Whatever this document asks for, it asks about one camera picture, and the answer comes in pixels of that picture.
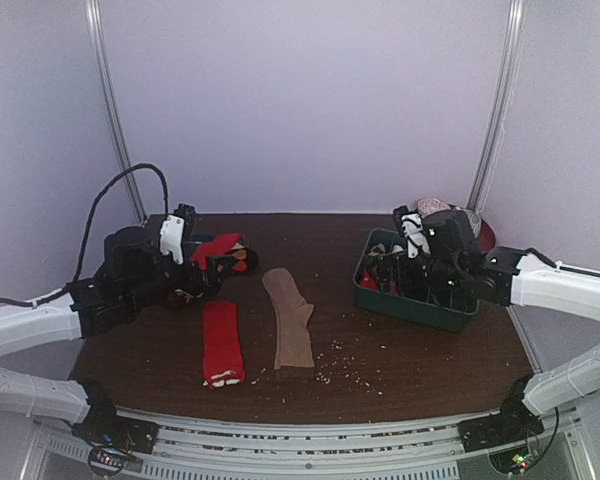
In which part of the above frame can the tan ribbed sock pair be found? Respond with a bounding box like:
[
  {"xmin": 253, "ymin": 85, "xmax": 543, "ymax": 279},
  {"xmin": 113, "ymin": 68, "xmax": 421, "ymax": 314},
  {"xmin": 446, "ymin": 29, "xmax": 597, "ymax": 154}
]
[{"xmin": 262, "ymin": 268, "xmax": 315, "ymax": 381}]

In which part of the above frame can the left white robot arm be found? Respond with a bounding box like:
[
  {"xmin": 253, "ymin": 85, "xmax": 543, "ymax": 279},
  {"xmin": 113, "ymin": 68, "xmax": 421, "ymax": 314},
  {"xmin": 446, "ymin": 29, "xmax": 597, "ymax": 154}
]
[{"xmin": 0, "ymin": 216, "xmax": 244, "ymax": 444}]

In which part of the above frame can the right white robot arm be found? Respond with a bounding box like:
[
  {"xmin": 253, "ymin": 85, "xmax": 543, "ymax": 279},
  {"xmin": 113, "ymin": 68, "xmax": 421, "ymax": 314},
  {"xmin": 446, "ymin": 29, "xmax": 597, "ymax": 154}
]
[{"xmin": 392, "ymin": 206, "xmax": 600, "ymax": 442}]

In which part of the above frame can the dark red plate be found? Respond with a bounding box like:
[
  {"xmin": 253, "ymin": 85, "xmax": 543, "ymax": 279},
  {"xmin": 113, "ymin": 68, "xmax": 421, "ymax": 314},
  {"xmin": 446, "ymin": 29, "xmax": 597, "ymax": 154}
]
[{"xmin": 477, "ymin": 218, "xmax": 497, "ymax": 253}]

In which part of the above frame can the striped grey cup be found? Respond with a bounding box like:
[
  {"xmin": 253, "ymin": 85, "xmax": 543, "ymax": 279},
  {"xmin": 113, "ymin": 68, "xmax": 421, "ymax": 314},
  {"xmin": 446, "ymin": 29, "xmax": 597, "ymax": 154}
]
[{"xmin": 463, "ymin": 209, "xmax": 482, "ymax": 237}]

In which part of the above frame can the red white sock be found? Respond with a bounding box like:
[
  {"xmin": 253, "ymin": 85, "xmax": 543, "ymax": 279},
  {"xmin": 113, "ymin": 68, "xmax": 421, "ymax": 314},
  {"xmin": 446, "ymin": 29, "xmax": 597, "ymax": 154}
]
[{"xmin": 189, "ymin": 233, "xmax": 242, "ymax": 271}]

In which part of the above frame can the green divided organizer tray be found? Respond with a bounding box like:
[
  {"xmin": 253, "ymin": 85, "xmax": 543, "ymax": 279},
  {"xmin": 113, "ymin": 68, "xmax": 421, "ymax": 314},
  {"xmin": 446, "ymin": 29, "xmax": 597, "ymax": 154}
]
[{"xmin": 353, "ymin": 229, "xmax": 480, "ymax": 332}]

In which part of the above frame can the argyle black orange sock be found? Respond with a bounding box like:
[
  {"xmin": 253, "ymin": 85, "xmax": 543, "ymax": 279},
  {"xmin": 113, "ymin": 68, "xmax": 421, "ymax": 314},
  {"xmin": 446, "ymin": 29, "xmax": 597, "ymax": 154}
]
[{"xmin": 229, "ymin": 242, "xmax": 260, "ymax": 274}]

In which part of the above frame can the red folded sock pair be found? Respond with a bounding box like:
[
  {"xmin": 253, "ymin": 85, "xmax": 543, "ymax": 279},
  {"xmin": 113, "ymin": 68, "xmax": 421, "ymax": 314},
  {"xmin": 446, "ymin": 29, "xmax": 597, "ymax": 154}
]
[{"xmin": 203, "ymin": 301, "xmax": 246, "ymax": 390}]

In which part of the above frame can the left circuit board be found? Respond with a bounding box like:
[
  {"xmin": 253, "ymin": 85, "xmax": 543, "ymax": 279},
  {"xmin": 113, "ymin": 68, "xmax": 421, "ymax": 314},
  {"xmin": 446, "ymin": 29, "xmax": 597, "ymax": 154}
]
[{"xmin": 86, "ymin": 446, "xmax": 139, "ymax": 476}]

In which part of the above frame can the circuit board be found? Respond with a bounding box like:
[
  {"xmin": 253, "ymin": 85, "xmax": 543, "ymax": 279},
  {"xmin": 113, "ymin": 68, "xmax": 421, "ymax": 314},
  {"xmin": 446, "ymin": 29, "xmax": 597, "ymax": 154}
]
[
  {"xmin": 488, "ymin": 449, "xmax": 543, "ymax": 477},
  {"xmin": 86, "ymin": 446, "xmax": 139, "ymax": 476}
]

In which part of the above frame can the right circuit board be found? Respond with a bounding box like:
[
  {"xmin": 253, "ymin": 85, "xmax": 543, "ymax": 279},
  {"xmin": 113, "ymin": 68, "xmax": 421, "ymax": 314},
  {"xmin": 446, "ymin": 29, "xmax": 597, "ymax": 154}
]
[{"xmin": 488, "ymin": 449, "xmax": 543, "ymax": 477}]

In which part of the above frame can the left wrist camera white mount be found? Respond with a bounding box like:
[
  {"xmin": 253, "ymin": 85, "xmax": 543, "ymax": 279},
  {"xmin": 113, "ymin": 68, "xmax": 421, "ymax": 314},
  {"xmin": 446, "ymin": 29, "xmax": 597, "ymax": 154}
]
[{"xmin": 159, "ymin": 215, "xmax": 185, "ymax": 265}]

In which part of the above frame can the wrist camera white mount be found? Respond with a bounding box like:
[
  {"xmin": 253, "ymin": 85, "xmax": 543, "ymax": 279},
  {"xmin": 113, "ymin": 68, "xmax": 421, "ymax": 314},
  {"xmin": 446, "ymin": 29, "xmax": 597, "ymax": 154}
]
[
  {"xmin": 159, "ymin": 215, "xmax": 185, "ymax": 265},
  {"xmin": 400, "ymin": 213, "xmax": 430, "ymax": 259}
]

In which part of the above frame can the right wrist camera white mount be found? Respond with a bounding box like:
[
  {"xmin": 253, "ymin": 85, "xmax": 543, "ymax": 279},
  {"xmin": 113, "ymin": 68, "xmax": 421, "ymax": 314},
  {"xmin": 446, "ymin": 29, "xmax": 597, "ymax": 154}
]
[{"xmin": 400, "ymin": 213, "xmax": 430, "ymax": 259}]

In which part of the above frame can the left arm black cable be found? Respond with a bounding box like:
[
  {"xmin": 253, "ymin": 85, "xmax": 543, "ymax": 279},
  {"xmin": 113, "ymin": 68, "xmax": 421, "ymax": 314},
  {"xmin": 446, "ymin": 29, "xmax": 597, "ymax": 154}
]
[{"xmin": 72, "ymin": 163, "xmax": 174, "ymax": 291}]

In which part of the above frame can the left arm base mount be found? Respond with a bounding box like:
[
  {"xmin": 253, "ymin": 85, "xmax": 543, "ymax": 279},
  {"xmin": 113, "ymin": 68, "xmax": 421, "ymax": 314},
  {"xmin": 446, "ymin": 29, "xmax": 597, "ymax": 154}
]
[{"xmin": 72, "ymin": 380, "xmax": 159, "ymax": 454}]

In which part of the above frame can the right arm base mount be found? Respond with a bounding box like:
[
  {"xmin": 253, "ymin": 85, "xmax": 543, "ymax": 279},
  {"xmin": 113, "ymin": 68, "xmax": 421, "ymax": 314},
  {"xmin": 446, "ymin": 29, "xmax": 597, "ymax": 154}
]
[{"xmin": 457, "ymin": 375, "xmax": 544, "ymax": 453}]

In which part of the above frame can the right aluminium frame post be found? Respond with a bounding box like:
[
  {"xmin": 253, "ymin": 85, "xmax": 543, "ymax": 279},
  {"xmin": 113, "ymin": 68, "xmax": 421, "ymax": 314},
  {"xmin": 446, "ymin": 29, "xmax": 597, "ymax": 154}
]
[{"xmin": 467, "ymin": 0, "xmax": 526, "ymax": 215}]

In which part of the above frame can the aluminium frame post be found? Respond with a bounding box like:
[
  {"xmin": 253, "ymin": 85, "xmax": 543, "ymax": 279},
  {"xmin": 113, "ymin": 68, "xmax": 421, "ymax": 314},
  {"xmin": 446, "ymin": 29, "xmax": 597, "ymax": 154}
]
[
  {"xmin": 83, "ymin": 0, "xmax": 149, "ymax": 224},
  {"xmin": 467, "ymin": 0, "xmax": 526, "ymax": 215}
]

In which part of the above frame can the front aluminium rail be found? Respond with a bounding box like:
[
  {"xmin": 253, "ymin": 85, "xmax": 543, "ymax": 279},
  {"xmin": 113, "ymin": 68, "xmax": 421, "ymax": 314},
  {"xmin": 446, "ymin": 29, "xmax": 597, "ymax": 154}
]
[{"xmin": 22, "ymin": 394, "xmax": 596, "ymax": 480}]

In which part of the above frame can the left aluminium frame post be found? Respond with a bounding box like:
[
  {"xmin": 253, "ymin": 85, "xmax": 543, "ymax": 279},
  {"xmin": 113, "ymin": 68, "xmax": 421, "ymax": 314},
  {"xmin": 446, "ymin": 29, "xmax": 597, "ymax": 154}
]
[{"xmin": 83, "ymin": 0, "xmax": 149, "ymax": 224}]

